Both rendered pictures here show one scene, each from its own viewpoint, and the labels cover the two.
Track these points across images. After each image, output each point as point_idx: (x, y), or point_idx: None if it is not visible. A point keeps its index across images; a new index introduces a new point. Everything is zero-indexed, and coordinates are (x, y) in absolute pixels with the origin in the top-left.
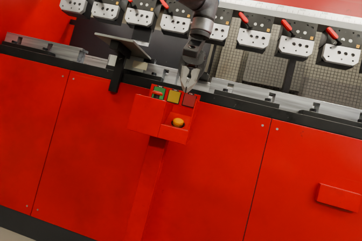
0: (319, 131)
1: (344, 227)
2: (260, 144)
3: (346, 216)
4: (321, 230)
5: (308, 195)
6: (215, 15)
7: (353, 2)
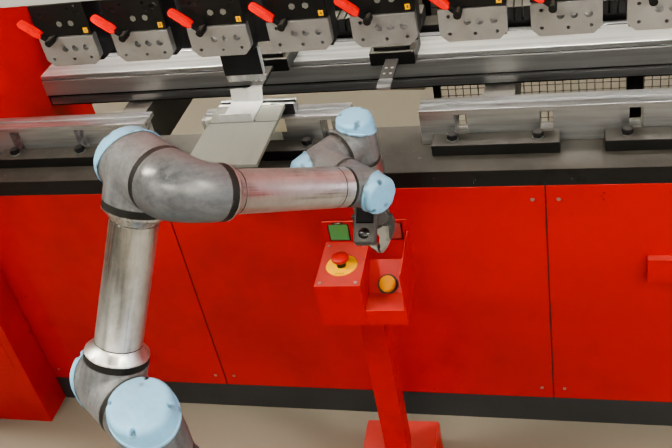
0: (631, 186)
1: None
2: (538, 226)
3: None
4: (666, 310)
5: (636, 273)
6: (377, 151)
7: None
